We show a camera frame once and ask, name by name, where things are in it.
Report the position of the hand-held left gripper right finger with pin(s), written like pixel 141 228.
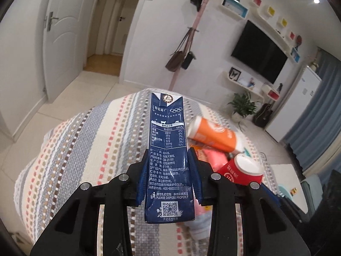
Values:
pixel 197 177

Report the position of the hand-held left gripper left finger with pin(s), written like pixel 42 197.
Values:
pixel 140 177

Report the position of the dark blue milk carton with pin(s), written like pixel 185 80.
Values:
pixel 166 149

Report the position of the pink snack packet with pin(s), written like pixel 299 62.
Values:
pixel 213 157

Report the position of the striped woven tablecloth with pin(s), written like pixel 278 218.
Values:
pixel 106 165

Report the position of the pink plastic bottle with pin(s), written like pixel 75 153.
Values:
pixel 200 218

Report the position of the red paper cup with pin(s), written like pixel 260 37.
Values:
pixel 241 171

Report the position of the orange paper cup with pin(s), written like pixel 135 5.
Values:
pixel 213 135

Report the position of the green potted plant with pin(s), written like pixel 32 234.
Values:
pixel 243 104

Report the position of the black guitar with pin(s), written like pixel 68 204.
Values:
pixel 263 114

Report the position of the brown hanging bag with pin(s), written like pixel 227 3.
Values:
pixel 174 60

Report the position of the black hanging bag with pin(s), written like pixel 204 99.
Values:
pixel 188 58

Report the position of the white refrigerator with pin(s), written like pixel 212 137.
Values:
pixel 297 104

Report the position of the blue grey curtain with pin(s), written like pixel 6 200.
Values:
pixel 313 106

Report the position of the pink coat rack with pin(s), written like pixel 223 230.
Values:
pixel 195 26

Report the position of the white wall shelf unit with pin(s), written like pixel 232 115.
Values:
pixel 249 85

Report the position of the butterfly picture frame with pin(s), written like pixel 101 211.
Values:
pixel 235 74

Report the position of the black wall television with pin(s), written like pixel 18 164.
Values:
pixel 259 53

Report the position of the blue lined wall shelf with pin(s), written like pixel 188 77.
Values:
pixel 235 5

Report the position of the yellow lined wall cube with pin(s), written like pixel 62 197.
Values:
pixel 270 11

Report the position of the red lined wall cube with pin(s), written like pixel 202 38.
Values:
pixel 257 1

